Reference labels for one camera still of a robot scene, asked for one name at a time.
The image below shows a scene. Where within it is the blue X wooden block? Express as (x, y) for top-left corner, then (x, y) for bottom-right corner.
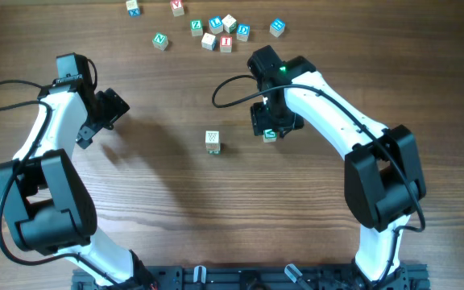
(126, 0), (141, 18)

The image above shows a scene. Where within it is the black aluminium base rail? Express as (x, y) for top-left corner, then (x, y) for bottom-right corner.
(71, 263), (432, 290)

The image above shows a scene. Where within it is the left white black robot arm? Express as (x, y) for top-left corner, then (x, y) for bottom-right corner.
(0, 53), (159, 289)

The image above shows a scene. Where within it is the white blue-sided wooden block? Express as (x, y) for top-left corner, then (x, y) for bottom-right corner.
(201, 32), (217, 51)

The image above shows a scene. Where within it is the green W wooden block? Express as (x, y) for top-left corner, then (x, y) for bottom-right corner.
(205, 130), (221, 147)

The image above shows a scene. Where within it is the blue arrows wooden block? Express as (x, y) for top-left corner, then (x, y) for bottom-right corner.
(270, 18), (286, 37)

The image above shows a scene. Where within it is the red I wooden block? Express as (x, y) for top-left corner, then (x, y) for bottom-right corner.
(220, 35), (233, 53)

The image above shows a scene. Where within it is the green Z wooden block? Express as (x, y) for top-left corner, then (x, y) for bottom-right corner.
(190, 19), (204, 36)

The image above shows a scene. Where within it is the blue L wooden block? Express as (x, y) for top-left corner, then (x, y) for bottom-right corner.
(209, 16), (224, 35)

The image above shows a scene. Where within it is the white green-sided wooden block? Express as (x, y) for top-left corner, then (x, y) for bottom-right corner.
(263, 129), (278, 143)

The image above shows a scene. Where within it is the green N wooden block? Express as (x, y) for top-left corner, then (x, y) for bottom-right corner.
(152, 32), (169, 51)

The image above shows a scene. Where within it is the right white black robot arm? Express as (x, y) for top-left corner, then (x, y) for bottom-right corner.
(247, 46), (426, 287)

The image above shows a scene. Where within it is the plain top wooden block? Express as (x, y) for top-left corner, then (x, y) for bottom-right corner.
(222, 14), (238, 34)

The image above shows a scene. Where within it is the red V wooden block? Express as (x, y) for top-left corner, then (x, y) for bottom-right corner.
(170, 0), (184, 17)

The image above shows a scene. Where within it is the blue D wooden block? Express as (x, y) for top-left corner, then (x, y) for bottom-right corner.
(236, 23), (251, 42)

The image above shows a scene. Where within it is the red 6 wooden block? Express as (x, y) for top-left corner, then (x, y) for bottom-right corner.
(206, 144), (221, 151)

